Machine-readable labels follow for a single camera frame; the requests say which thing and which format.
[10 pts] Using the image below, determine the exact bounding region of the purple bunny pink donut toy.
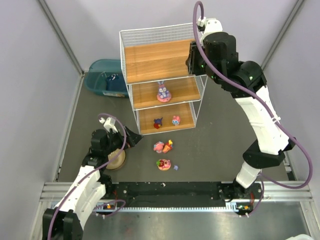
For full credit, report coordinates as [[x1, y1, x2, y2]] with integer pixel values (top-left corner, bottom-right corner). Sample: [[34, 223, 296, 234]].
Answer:
[[156, 81, 172, 103]]

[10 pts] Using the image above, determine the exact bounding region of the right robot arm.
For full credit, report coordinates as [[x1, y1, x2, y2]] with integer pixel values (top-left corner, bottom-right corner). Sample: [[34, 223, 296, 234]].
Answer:
[[185, 32, 295, 198]]

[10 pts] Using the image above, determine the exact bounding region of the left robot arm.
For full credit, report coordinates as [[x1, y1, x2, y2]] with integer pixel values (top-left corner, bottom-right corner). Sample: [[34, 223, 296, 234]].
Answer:
[[42, 127, 143, 240]]

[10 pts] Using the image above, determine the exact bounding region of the pink melody toy on shelf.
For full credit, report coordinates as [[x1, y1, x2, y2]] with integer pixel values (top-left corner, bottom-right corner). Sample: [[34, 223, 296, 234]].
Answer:
[[172, 115, 181, 126]]

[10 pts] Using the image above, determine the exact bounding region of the tan overturned bowl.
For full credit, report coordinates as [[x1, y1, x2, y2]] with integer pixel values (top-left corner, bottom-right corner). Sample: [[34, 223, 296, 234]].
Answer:
[[106, 149, 126, 171]]

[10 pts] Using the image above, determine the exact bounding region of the blue stitch toy figure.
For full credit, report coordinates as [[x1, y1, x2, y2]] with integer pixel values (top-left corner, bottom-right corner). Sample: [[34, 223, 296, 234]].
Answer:
[[153, 117, 163, 129]]

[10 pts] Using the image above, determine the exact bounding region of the dark blue object in bin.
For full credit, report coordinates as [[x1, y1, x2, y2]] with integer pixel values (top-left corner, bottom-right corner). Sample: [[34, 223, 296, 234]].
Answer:
[[106, 73, 119, 82]]

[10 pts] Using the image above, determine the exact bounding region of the teal plastic bin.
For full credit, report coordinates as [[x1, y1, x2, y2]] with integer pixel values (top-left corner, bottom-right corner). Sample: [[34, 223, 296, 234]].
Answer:
[[84, 59, 129, 98]]

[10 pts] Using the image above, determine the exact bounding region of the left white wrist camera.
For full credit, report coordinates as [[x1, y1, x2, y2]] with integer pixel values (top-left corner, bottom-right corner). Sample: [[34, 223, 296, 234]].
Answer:
[[99, 117, 118, 133]]

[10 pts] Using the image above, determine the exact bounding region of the white wire wooden shelf rack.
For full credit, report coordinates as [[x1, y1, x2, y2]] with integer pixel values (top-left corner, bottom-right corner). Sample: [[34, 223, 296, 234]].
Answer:
[[119, 23, 207, 135]]

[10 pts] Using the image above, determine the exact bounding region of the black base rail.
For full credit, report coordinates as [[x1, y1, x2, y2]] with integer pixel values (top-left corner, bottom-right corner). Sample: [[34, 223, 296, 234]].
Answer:
[[112, 181, 236, 208]]

